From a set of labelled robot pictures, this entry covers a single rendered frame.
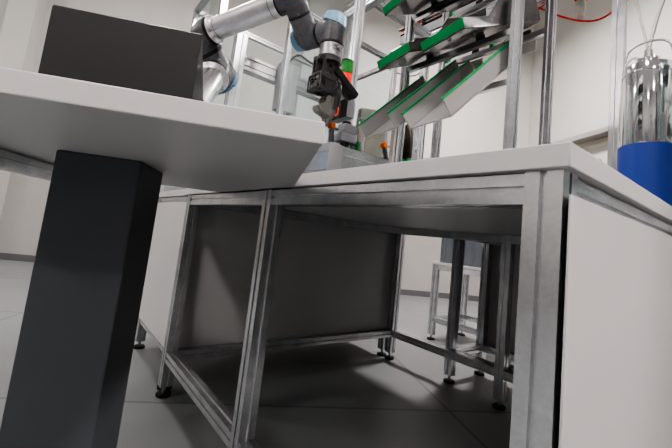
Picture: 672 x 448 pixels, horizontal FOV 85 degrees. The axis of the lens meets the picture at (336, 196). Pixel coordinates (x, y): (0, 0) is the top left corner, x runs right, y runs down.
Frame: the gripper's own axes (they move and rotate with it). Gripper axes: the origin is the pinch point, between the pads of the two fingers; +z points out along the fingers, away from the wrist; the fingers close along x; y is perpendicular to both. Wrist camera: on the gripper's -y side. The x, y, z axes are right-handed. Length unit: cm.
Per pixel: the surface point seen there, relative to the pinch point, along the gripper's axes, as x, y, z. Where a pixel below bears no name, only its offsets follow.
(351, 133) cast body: 2.1, -8.1, 1.5
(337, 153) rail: 16.9, 7.8, 13.6
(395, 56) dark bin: 27.7, 1.1, -12.3
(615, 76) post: 44, -115, -46
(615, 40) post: 44, -114, -62
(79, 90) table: 42, 64, 23
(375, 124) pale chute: 20.9, -0.8, 4.0
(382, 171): 45, 19, 23
